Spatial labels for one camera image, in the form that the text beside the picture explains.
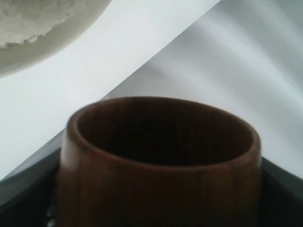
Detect brown wooden cup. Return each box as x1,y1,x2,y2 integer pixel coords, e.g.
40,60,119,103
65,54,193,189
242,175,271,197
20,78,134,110
57,96,261,227

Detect white rice grains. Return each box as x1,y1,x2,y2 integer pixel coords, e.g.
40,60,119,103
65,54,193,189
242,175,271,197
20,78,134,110
0,0,85,49

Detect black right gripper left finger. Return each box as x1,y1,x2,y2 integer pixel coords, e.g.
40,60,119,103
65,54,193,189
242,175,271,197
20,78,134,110
0,132,63,227

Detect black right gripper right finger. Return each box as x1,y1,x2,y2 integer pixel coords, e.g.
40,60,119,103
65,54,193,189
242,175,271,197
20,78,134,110
259,157,303,227

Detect white ceramic bowl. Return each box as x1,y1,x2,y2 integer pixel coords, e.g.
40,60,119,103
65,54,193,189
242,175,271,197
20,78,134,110
0,0,111,78

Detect white backdrop curtain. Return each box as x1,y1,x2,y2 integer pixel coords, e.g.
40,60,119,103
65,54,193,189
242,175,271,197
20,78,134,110
108,0,303,177

